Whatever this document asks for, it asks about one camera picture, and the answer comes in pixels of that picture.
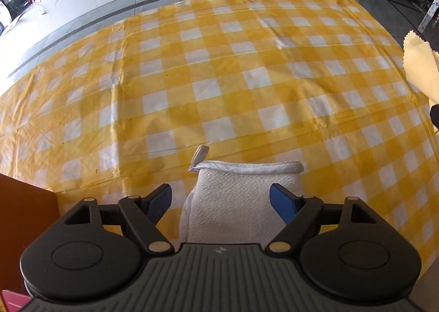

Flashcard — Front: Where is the red square box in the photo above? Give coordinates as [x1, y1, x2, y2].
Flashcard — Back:
[0, 174, 60, 293]

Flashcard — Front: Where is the yellow checkered tablecloth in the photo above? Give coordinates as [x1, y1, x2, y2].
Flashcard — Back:
[1, 0, 438, 268]

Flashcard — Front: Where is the pale yellow cloth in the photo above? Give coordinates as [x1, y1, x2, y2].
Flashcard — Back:
[402, 31, 439, 134]

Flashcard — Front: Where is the white textured towel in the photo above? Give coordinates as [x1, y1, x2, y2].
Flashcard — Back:
[179, 145, 303, 247]

